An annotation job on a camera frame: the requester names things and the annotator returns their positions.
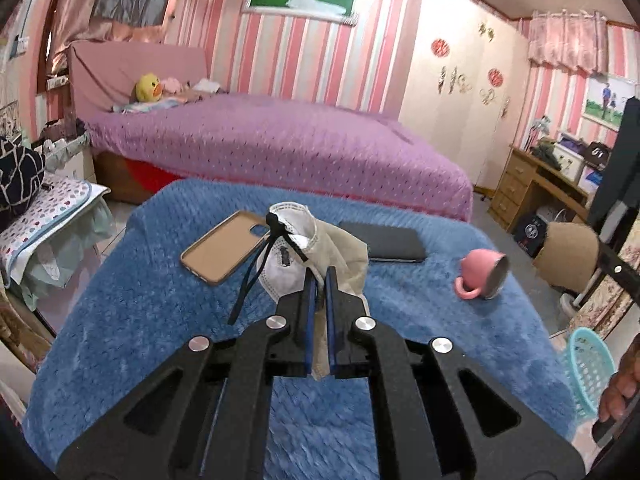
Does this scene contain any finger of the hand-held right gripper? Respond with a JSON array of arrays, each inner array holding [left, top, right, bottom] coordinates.
[[586, 95, 640, 248], [595, 240, 640, 306]]

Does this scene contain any wooden desk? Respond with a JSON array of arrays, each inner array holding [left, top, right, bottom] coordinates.
[[489, 144, 596, 233]]

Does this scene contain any dark patterned cloth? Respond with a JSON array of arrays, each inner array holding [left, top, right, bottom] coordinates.
[[0, 137, 47, 216]]

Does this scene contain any pink frilled curtain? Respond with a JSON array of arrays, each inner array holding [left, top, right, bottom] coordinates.
[[527, 10, 608, 73]]

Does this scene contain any beige phone case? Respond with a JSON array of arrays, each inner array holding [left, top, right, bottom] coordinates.
[[180, 210, 273, 287]]

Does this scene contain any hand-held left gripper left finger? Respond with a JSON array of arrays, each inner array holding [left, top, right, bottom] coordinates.
[[55, 267, 317, 480]]

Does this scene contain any yellow duck plush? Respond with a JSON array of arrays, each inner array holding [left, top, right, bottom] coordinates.
[[135, 73, 163, 103]]

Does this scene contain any pink cup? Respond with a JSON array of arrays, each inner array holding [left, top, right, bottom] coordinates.
[[454, 249, 510, 302]]

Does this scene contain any floral fabric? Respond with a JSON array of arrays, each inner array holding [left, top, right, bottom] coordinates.
[[575, 270, 640, 341]]

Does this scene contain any black phone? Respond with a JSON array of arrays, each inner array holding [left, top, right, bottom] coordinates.
[[337, 220, 427, 263]]

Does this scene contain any small framed wall picture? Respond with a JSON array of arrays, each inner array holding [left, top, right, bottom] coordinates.
[[582, 75, 636, 126]]

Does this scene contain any cream wardrobe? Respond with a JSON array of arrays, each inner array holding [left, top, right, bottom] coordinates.
[[397, 0, 531, 191]]

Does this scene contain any beige cloth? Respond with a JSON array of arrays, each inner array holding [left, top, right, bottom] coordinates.
[[295, 217, 370, 381]]

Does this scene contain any white face mask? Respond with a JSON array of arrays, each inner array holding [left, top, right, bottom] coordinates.
[[227, 201, 321, 326]]

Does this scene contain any blue fluffy blanket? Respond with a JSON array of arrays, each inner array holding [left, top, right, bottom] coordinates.
[[22, 178, 578, 480]]

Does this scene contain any purple bedspread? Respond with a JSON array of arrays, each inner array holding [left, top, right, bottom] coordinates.
[[82, 92, 473, 223]]

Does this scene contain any pink satin curtain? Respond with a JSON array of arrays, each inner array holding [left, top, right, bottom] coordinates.
[[47, 0, 181, 43]]

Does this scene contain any pink covered headboard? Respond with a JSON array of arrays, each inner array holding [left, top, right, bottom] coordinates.
[[67, 41, 211, 121]]

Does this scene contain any red cloth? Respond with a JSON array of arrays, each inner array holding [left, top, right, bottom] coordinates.
[[125, 157, 181, 193]]

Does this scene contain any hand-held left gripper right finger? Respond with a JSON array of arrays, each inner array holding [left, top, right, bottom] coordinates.
[[325, 266, 586, 480]]

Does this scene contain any teal plastic basket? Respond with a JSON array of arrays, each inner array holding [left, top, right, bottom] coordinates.
[[564, 327, 617, 423]]

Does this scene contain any person's right hand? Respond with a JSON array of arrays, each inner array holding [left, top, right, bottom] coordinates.
[[597, 335, 640, 423]]

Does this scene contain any polka dot mat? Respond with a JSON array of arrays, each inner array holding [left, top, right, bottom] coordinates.
[[0, 175, 111, 281]]

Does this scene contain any black bag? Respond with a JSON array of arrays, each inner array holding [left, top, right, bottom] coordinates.
[[515, 212, 546, 256]]

